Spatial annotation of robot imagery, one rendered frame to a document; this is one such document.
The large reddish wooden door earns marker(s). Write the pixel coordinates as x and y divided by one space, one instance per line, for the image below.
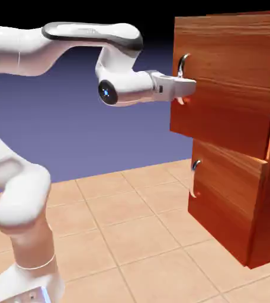
227 82

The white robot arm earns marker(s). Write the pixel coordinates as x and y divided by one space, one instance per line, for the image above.
26 189

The small reddish wooden door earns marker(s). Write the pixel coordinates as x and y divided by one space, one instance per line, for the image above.
222 203

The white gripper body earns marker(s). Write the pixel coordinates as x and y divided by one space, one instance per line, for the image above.
184 87

